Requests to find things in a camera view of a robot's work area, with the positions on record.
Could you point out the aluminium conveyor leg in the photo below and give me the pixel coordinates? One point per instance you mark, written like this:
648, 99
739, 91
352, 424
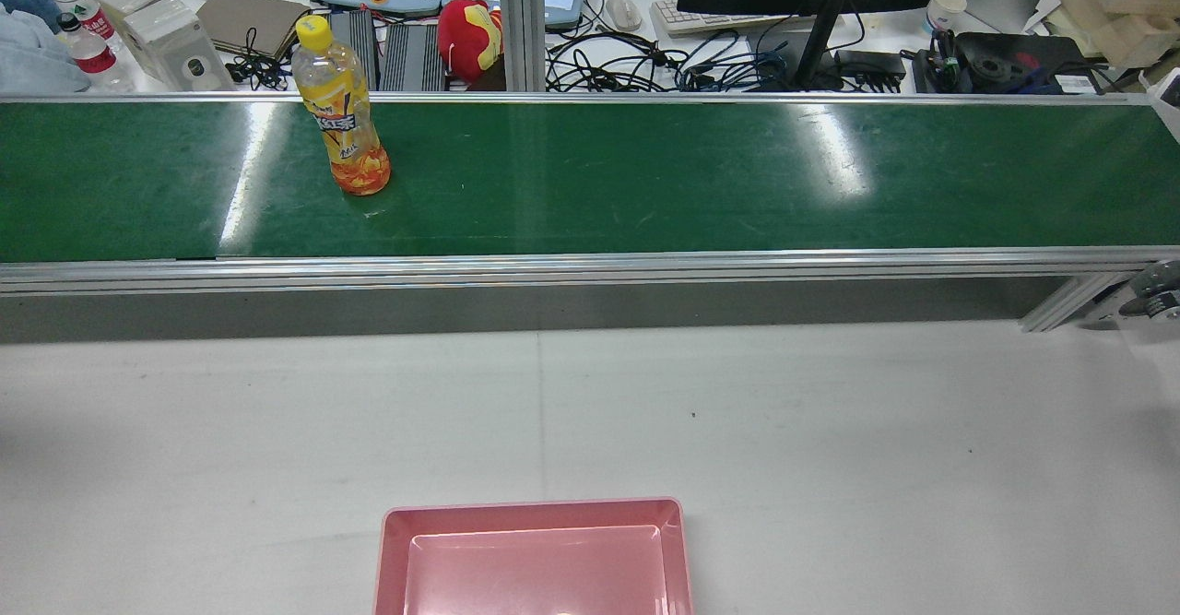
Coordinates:
1069, 303

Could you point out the black device with round part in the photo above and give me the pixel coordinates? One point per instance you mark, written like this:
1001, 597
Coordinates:
1014, 62

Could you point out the white box with round hole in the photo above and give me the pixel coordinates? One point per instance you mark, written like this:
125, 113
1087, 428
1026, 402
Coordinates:
175, 48

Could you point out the white computer mouse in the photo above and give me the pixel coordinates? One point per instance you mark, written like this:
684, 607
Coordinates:
623, 12

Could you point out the orange drink bottle yellow cap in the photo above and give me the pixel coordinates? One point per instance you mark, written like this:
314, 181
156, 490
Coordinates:
341, 108

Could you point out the pink plastic basket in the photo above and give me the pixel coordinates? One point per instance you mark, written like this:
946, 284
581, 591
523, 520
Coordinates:
535, 569

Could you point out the white paper cup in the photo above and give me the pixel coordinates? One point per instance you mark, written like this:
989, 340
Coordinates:
946, 11

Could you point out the light blue cloth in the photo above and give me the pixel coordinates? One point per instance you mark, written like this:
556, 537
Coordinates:
32, 53

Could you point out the aluminium profile post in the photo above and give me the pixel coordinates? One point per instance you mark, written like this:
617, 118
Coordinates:
522, 20

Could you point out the clear water bottle black cap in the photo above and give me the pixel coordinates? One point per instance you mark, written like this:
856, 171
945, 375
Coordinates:
95, 57

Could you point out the black monitor stand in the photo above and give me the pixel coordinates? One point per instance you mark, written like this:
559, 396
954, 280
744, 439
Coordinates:
825, 34

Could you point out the black finned metal box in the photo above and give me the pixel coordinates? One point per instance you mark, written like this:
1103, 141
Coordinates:
415, 57
358, 48

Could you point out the green conveyor belt aluminium frame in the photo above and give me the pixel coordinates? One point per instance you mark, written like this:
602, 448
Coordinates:
645, 182

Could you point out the brown cardboard sheet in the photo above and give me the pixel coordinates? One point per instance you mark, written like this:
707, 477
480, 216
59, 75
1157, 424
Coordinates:
253, 20

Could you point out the red yellow plush toy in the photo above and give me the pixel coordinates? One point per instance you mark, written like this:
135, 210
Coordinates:
466, 39

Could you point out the white keyboard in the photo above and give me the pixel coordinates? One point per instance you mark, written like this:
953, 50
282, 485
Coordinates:
710, 20

